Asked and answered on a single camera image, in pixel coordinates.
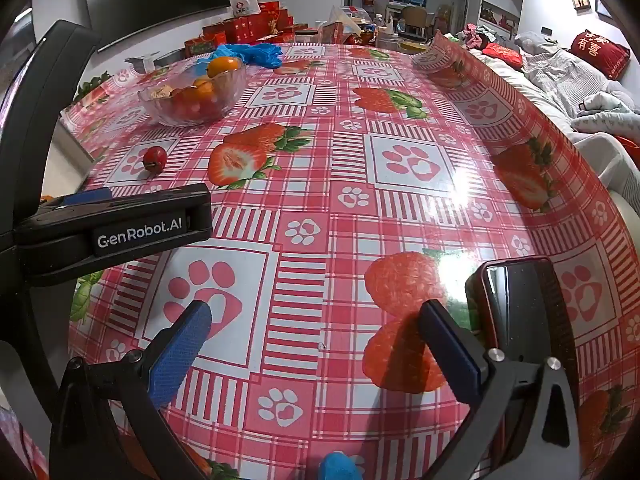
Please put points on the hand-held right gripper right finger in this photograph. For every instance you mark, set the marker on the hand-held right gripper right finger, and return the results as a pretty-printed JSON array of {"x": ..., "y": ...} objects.
[{"x": 450, "y": 350}]

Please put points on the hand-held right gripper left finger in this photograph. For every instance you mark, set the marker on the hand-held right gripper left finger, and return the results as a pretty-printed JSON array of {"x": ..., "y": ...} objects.
[{"x": 182, "y": 350}]

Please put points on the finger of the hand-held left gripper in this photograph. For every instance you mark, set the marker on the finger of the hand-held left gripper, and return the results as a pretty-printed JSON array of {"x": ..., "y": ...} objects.
[{"x": 150, "y": 220}]

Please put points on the person's right hand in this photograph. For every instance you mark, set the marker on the person's right hand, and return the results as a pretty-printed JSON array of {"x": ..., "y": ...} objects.
[{"x": 341, "y": 467}]

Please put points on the green leafy plant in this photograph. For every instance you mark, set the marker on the green leafy plant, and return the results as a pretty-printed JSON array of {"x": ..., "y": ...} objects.
[{"x": 92, "y": 85}]

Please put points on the red-cased smartphone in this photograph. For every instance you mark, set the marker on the red-cased smartphone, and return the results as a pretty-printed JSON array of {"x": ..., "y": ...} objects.
[{"x": 520, "y": 305}]

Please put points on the clear glass bowl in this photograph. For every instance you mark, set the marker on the clear glass bowl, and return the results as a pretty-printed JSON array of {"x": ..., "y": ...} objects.
[{"x": 165, "y": 115}]

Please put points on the red printed tablecloth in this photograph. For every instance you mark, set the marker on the red printed tablecloth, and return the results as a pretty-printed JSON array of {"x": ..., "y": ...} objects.
[{"x": 350, "y": 260}]

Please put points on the orange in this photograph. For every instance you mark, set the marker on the orange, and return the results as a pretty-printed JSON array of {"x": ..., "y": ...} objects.
[
  {"x": 222, "y": 66},
  {"x": 202, "y": 87}
]

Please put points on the blue plastic bag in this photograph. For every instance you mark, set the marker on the blue plastic bag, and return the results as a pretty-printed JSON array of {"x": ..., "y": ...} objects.
[{"x": 250, "y": 54}]

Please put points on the stack of red gift boxes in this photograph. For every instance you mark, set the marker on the stack of red gift boxes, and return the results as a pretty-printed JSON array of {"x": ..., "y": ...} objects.
[{"x": 245, "y": 27}]

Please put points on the white printed bag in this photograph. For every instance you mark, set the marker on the white printed bag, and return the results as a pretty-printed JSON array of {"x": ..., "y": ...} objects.
[{"x": 244, "y": 5}]

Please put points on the clear plastic jar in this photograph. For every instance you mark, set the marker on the clear plastic jar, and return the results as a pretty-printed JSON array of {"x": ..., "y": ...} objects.
[{"x": 306, "y": 35}]

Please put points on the light grey sofa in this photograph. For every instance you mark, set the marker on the light grey sofa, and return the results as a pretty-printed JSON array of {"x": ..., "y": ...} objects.
[{"x": 550, "y": 105}]

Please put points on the small red cushion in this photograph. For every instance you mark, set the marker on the small red cushion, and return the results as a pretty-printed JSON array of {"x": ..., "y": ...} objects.
[{"x": 502, "y": 54}]

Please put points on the grey blanket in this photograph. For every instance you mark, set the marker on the grey blanket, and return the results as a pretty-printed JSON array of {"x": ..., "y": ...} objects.
[{"x": 565, "y": 70}]

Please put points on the large red cushion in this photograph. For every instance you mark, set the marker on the large red cushion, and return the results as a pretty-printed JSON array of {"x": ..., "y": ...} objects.
[{"x": 600, "y": 55}]

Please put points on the wooden chair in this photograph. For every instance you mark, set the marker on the wooden chair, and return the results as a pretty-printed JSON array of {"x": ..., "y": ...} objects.
[{"x": 414, "y": 20}]

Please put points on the red wall painting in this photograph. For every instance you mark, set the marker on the red wall painting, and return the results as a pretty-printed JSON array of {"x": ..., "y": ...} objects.
[{"x": 500, "y": 14}]

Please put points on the wall picture frame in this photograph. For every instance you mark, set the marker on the wall picture frame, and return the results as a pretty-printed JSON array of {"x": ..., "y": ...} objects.
[{"x": 581, "y": 0}]

